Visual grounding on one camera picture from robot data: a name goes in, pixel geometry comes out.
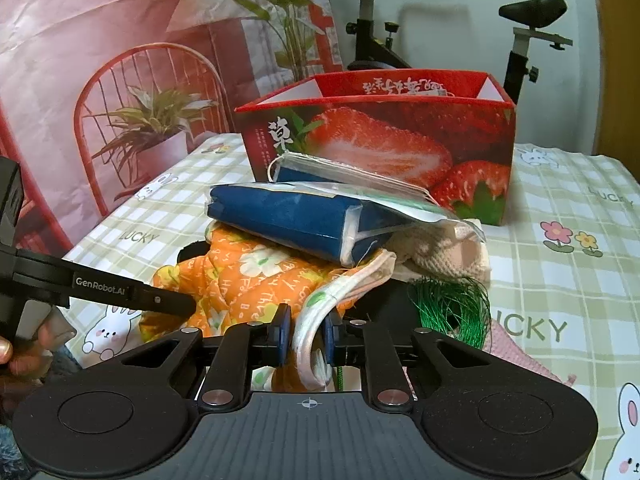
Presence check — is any orange floral cloth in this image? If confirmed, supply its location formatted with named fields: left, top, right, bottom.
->
left=138, top=221, right=397, bottom=394

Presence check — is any blue packaged bag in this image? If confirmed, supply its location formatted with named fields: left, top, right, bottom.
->
left=206, top=152, right=485, bottom=268

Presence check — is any person left hand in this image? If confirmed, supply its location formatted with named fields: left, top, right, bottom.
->
left=1, top=321, right=60, bottom=415

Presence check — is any cream knitted cloth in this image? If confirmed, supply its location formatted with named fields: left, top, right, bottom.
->
left=385, top=219, right=491, bottom=285

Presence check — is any pink knitted item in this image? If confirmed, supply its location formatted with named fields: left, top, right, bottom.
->
left=483, top=320, right=576, bottom=387

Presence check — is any pink printed backdrop cloth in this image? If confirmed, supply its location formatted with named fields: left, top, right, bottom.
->
left=1, top=0, right=342, bottom=256

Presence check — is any red strawberry cardboard box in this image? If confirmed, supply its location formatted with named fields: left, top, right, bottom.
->
left=235, top=68, right=516, bottom=226

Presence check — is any green checked tablecloth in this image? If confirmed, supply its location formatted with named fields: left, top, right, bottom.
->
left=68, top=133, right=639, bottom=479

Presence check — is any black exercise bike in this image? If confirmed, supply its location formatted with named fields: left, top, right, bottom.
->
left=319, top=0, right=574, bottom=108

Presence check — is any wooden door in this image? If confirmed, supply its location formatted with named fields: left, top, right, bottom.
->
left=597, top=0, right=639, bottom=177

